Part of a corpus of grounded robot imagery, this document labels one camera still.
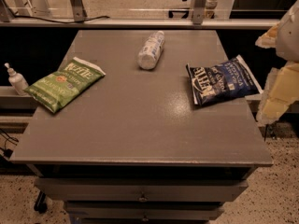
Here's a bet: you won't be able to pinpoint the metal frame rail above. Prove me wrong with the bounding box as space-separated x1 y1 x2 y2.
0 0 279 30

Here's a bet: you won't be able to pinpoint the black floor cables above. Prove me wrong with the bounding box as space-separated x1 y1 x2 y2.
0 128 20 161

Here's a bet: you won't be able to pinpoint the black cable on shelf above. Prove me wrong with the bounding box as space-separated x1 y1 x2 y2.
8 7 110 24

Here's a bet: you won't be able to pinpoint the grey drawer cabinet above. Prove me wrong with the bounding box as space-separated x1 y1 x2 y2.
36 176 248 224

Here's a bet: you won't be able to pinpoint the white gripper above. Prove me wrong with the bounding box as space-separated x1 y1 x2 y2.
255 0 299 126

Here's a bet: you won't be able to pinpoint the white plastic water bottle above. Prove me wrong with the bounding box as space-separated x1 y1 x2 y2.
137 31 165 70

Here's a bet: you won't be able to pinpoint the white pump dispenser bottle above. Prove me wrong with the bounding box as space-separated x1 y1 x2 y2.
5 63 28 96

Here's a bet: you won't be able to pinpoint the green jalapeno chip bag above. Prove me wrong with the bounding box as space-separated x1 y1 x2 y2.
24 57 106 114

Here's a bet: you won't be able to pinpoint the blue chip bag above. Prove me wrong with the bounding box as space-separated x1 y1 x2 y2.
186 55 263 106

